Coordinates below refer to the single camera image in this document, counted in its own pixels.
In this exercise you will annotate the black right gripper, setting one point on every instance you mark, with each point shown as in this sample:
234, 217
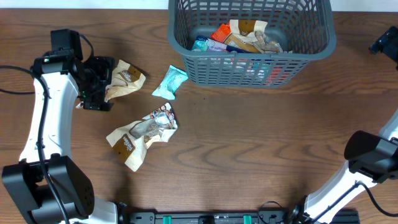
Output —
388, 43

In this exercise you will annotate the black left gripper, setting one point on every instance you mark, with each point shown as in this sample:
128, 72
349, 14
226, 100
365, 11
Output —
106, 65

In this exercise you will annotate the beige snack pouch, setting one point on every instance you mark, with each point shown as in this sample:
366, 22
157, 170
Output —
125, 79
250, 36
131, 142

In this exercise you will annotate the teal snack packet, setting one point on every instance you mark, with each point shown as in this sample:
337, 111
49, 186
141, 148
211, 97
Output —
171, 82

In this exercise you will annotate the multicolour tissue pack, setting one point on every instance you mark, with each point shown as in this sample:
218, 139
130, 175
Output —
204, 44

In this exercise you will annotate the orange cracker sleeve package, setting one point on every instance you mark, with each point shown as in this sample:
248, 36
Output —
221, 33

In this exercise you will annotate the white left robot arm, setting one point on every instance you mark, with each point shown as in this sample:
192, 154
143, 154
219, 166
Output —
46, 185

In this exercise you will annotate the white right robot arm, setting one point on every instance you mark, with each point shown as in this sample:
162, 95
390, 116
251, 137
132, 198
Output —
369, 160

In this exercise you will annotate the dark grey plastic basket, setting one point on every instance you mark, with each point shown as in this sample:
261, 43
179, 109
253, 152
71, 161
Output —
304, 29

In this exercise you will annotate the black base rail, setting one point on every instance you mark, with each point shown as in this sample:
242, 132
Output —
275, 215

